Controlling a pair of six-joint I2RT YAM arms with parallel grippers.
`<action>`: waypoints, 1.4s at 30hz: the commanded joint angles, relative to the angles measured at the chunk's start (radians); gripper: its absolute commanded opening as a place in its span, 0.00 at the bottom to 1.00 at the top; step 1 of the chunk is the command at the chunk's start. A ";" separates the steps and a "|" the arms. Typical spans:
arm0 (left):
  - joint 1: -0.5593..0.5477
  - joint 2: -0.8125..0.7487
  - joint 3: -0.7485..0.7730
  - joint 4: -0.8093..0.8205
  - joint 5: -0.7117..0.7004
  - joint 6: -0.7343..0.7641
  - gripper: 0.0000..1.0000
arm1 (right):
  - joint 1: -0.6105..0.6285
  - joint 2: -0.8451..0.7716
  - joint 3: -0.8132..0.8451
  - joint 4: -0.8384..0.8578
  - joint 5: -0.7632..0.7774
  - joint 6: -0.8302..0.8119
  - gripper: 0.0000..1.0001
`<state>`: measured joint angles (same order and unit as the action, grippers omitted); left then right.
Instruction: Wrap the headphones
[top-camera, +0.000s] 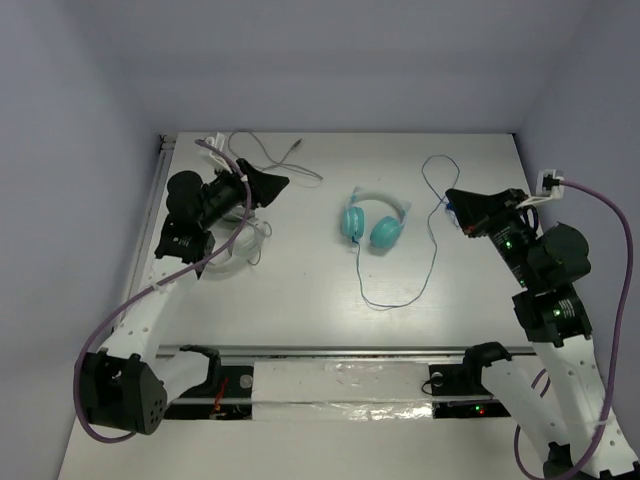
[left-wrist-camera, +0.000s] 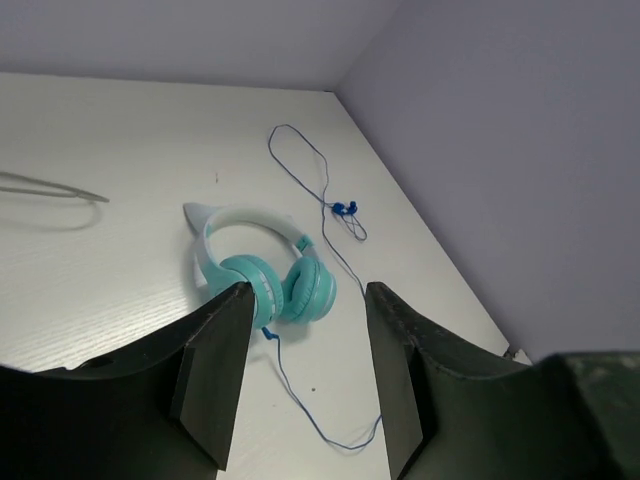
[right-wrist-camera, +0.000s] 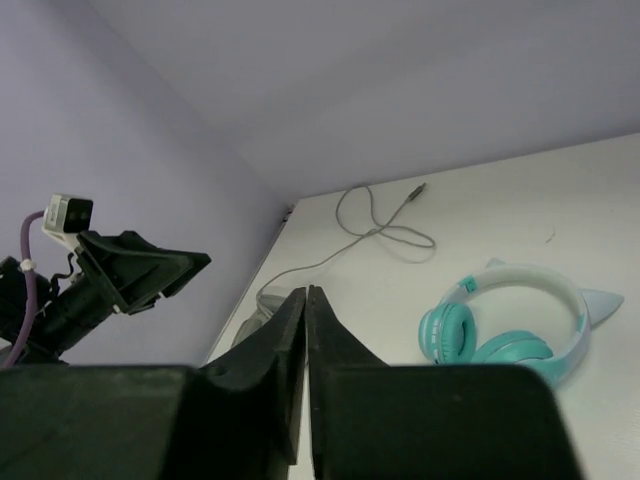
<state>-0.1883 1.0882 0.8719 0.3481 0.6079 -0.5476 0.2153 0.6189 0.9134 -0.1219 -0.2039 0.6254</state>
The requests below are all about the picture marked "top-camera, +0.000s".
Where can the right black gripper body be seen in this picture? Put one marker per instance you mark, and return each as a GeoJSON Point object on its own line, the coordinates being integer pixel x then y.
{"type": "Point", "coordinates": [507, 226]}

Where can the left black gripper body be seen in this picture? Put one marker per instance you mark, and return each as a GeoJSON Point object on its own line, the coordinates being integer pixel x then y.
{"type": "Point", "coordinates": [245, 183]}

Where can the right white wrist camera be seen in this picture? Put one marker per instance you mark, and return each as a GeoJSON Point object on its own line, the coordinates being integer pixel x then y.
{"type": "Point", "coordinates": [548, 188]}

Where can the white foil-taped panel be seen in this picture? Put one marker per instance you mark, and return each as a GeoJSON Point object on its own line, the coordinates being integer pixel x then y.
{"type": "Point", "coordinates": [339, 390]}

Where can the left side aluminium rail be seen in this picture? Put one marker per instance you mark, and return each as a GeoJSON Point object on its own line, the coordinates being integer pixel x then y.
{"type": "Point", "coordinates": [167, 143]}

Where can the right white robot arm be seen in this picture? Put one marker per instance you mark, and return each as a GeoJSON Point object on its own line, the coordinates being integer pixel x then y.
{"type": "Point", "coordinates": [583, 440]}

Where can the aluminium rail with bases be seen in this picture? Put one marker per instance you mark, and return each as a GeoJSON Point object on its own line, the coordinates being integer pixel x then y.
{"type": "Point", "coordinates": [231, 399]}

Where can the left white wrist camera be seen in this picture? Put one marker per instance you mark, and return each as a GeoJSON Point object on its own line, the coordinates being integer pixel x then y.
{"type": "Point", "coordinates": [211, 151]}

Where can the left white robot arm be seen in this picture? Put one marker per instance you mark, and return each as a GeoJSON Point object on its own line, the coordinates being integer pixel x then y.
{"type": "Point", "coordinates": [121, 385]}

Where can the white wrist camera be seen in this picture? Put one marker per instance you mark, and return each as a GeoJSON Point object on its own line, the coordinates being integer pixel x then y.
{"type": "Point", "coordinates": [211, 151]}
{"type": "Point", "coordinates": [548, 188]}

